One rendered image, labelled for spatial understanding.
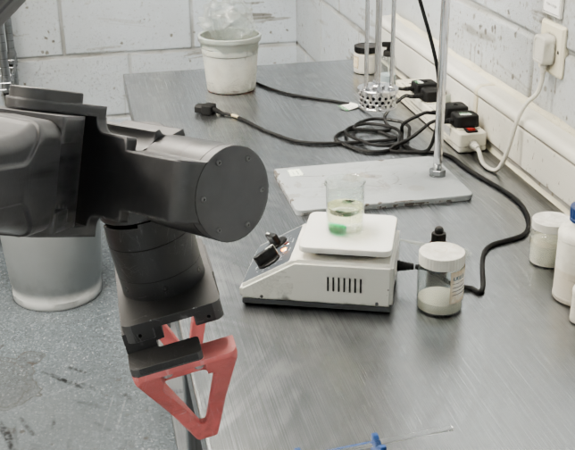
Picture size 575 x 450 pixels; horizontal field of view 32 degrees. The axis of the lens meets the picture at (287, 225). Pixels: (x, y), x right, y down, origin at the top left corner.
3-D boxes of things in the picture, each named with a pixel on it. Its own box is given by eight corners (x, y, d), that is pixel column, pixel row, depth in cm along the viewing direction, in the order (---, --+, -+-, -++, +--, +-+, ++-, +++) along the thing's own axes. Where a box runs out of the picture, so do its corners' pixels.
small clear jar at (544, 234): (575, 258, 143) (580, 216, 140) (561, 273, 139) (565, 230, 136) (537, 249, 146) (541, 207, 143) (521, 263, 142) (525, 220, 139)
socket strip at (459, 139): (458, 154, 185) (460, 131, 183) (394, 95, 221) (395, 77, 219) (487, 151, 186) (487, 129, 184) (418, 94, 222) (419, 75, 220)
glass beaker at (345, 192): (346, 221, 135) (347, 165, 132) (373, 234, 131) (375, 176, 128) (312, 233, 132) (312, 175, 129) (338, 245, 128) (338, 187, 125)
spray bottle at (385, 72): (379, 90, 225) (379, 43, 221) (379, 86, 229) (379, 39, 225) (395, 90, 225) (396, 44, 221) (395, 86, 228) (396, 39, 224)
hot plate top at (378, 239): (297, 253, 127) (296, 246, 127) (311, 216, 138) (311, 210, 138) (391, 258, 125) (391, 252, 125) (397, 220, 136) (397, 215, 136)
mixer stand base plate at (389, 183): (296, 216, 159) (296, 210, 158) (272, 173, 177) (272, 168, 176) (474, 199, 164) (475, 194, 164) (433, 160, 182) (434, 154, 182)
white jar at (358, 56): (380, 69, 243) (380, 42, 240) (377, 75, 237) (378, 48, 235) (355, 68, 244) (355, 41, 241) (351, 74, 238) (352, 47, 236)
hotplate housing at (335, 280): (239, 305, 131) (237, 250, 128) (258, 262, 143) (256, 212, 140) (409, 317, 128) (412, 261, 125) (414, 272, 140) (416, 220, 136)
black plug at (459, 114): (445, 129, 186) (445, 118, 185) (437, 122, 189) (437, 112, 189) (480, 127, 187) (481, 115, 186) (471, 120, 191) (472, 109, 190)
